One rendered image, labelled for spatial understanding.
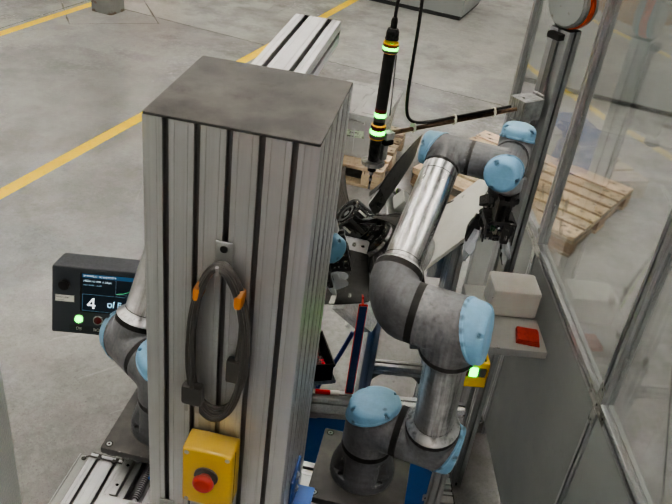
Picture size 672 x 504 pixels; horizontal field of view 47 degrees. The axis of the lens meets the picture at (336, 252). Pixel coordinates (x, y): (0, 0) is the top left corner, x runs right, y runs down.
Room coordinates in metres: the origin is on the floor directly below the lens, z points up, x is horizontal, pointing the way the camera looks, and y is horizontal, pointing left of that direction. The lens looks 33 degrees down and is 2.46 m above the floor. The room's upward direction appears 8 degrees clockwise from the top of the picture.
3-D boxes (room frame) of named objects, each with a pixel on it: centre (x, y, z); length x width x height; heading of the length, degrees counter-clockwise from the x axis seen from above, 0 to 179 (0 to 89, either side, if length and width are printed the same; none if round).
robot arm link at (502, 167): (1.49, -0.31, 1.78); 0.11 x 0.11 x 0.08; 73
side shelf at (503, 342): (2.24, -0.61, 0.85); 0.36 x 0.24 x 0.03; 4
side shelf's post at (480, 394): (2.24, -0.61, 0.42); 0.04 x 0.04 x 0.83; 4
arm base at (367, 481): (1.29, -0.13, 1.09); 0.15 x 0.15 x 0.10
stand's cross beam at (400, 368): (2.24, -0.28, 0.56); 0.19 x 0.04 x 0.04; 94
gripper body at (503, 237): (1.57, -0.36, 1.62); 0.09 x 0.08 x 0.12; 4
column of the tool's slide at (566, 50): (2.54, -0.63, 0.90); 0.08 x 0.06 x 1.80; 39
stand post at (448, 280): (2.25, -0.40, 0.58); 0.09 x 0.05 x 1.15; 4
